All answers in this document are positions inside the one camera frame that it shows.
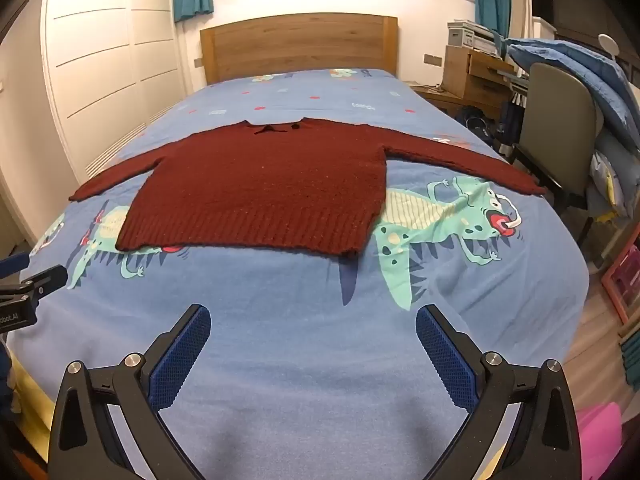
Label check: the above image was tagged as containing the white wardrobe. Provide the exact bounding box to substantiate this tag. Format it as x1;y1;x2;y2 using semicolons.
42;0;206;186

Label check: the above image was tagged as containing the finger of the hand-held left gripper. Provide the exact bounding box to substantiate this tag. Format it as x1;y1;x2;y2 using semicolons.
17;265;68;306
0;253;29;277

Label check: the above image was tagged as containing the pink plastic object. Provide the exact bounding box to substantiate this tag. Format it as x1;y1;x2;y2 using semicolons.
577;402;626;480

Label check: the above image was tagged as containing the blue dinosaur print bed sheet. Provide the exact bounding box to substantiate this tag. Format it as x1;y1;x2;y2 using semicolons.
5;66;588;480

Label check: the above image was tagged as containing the dark bag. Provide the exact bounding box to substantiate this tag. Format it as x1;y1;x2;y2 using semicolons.
455;105;501;143

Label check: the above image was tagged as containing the pile of blue bedding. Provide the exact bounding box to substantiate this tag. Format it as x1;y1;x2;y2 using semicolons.
505;35;640;221

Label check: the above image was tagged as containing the grey-green chair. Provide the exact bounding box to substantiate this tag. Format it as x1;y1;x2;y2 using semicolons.
510;62;608;211

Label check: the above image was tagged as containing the wooden headboard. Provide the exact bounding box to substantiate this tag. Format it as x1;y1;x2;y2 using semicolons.
200;14;399;86

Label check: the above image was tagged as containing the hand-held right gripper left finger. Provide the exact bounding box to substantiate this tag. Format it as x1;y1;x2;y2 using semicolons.
47;303;213;480

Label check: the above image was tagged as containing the white printer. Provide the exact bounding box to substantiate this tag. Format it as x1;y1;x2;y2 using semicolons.
446;20;501;56

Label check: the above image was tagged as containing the white round lamp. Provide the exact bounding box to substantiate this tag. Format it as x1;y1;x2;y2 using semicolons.
598;34;621;63

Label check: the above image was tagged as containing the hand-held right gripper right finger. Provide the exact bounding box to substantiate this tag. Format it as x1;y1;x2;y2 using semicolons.
415;304;583;480

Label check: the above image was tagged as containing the dark red knitted sweater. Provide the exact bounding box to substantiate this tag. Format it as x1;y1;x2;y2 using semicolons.
69;117;548;260

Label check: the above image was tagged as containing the wooden nightstand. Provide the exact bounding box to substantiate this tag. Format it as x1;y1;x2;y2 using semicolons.
407;82;471;116

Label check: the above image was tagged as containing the yellow bed sheet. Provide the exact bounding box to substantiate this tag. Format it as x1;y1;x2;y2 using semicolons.
5;355;56;461

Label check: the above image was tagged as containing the pink framed box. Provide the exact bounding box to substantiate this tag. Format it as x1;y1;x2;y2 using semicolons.
600;245;640;323

